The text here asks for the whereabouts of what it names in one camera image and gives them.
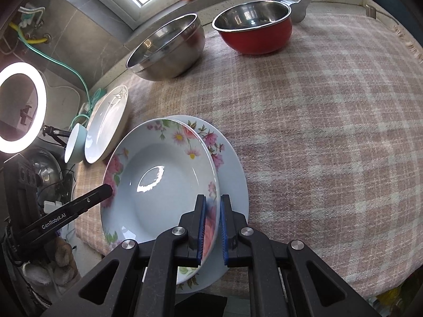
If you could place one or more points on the black phone clamp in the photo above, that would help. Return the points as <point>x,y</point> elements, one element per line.
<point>25,114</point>

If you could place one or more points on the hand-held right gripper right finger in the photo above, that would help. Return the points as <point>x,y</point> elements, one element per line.
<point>226,231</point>

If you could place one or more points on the white window frame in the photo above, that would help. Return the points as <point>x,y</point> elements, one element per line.
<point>138,10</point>

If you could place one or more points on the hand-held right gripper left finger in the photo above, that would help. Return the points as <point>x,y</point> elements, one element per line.
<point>200,231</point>

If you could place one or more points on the white plate with line drawing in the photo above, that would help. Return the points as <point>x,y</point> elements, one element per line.
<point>105,128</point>

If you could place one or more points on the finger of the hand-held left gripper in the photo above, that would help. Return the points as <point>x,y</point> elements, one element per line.
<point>66,213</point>

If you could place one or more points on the person's fuzzy garment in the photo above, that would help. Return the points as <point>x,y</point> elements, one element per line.
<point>62,254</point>

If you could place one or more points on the large floral plate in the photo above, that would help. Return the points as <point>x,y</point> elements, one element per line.
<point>234,185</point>

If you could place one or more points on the pink checked cloth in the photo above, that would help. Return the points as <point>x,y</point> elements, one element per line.
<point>297,122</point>

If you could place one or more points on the stainless steel bowl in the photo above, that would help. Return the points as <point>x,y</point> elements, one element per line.
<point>172,56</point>

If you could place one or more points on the steel pot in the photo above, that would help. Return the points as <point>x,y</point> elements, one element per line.
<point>46,168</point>

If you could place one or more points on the light blue bowl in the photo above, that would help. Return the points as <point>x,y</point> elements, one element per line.
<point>77,145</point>

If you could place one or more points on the red bowl with steel inside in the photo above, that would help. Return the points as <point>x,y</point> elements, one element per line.
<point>261,39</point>

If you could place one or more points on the small floral plate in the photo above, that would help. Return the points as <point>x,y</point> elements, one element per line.
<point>155,185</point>

